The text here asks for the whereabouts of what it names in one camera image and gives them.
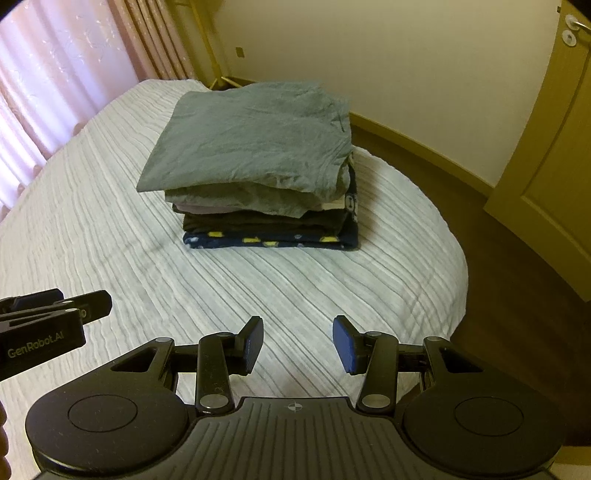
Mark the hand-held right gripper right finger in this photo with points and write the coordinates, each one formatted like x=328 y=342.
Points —
x=344 y=344

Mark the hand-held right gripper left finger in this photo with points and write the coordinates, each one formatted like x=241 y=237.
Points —
x=254 y=346

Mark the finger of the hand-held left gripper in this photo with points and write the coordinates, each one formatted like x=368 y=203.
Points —
x=27 y=302
x=94 y=304

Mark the grey T-shirt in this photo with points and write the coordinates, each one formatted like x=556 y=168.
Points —
x=249 y=134

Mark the stack of folded clothes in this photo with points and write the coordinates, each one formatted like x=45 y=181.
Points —
x=240 y=241

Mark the bed with striped bedspread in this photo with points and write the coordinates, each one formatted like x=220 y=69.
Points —
x=115 y=207

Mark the dark brown folded garment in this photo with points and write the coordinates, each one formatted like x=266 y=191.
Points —
x=258 y=224

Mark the pink folded garment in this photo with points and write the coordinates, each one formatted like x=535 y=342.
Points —
x=203 y=208

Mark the olive grey folded garment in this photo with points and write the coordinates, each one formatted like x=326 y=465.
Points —
x=277 y=201

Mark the wooden baseboard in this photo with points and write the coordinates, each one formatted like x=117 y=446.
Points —
x=415 y=147

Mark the sheer white curtain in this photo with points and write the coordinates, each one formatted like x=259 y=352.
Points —
x=46 y=83

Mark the pink drape curtain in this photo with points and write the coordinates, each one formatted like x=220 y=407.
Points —
x=152 y=37

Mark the yellow wooden rack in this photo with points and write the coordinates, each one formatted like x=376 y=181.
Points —
x=207 y=46

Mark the wooden door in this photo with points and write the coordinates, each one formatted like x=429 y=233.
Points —
x=545 y=138

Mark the wall socket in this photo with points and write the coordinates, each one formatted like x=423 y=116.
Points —
x=239 y=51

